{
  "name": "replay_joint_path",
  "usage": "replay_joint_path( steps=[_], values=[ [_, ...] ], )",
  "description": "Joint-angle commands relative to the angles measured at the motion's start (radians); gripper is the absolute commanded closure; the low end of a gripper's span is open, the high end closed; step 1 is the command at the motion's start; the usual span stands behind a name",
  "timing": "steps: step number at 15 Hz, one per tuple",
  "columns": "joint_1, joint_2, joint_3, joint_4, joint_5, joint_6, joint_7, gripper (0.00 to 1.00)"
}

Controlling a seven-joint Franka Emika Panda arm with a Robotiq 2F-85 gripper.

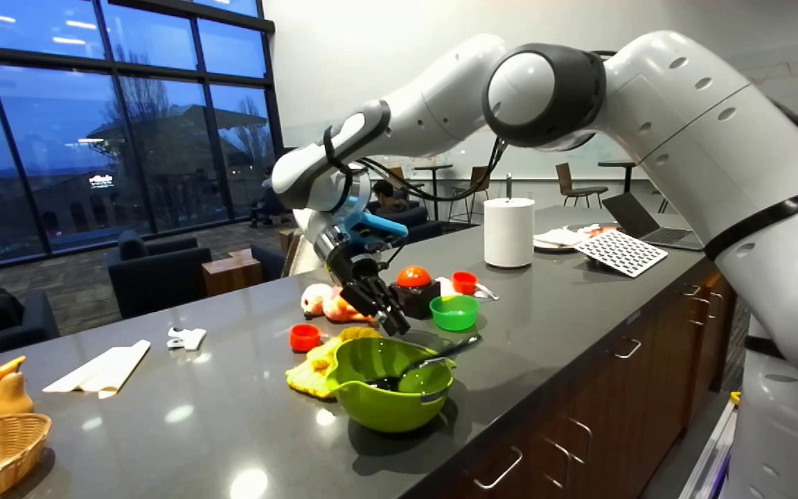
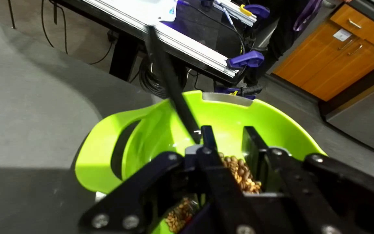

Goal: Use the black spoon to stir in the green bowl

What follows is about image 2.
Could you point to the orange wooden cabinet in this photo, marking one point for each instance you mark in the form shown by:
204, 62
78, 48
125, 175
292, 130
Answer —
325, 65

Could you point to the purple clamp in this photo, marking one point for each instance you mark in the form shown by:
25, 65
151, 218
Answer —
256, 9
247, 58

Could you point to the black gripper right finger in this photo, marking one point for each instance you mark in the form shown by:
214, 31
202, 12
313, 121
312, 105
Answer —
347, 190

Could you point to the black spoon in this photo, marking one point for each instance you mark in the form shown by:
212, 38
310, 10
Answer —
171, 82

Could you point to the brown food pieces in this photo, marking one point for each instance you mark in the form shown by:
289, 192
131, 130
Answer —
243, 173

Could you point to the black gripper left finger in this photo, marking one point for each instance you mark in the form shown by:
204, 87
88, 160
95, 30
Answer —
143, 186

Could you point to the lime green mixing bowl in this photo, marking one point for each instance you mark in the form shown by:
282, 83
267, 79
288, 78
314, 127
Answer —
230, 117

